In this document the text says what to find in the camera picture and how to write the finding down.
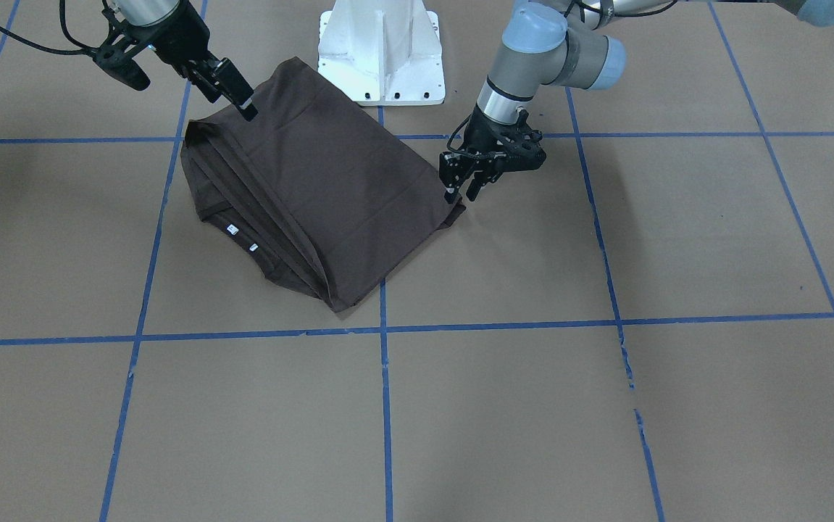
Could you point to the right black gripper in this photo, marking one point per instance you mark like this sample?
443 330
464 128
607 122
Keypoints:
172 45

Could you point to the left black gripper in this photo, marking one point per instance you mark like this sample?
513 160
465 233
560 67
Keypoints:
484 133

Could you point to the dark brown t-shirt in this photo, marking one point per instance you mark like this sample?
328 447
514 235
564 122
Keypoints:
325 200

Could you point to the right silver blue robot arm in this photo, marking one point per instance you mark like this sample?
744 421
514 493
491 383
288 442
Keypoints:
142 17

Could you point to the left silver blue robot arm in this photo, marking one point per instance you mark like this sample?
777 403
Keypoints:
545 43

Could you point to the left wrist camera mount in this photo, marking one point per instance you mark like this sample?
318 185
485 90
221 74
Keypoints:
522 145

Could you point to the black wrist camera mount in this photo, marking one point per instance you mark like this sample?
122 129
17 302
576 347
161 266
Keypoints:
116 56

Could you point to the white pedestal column base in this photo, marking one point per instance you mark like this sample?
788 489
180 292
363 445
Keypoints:
383 53

